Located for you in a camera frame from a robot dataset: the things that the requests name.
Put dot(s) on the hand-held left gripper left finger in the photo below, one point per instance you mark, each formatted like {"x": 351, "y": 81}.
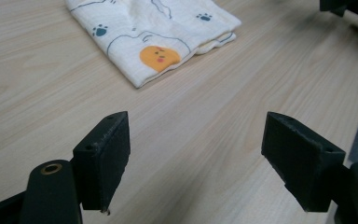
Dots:
{"x": 101, "y": 161}

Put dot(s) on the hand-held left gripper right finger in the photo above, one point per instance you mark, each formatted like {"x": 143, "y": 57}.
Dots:
{"x": 301, "y": 161}

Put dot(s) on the white cloth with animal print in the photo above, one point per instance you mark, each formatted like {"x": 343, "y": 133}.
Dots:
{"x": 155, "y": 34}

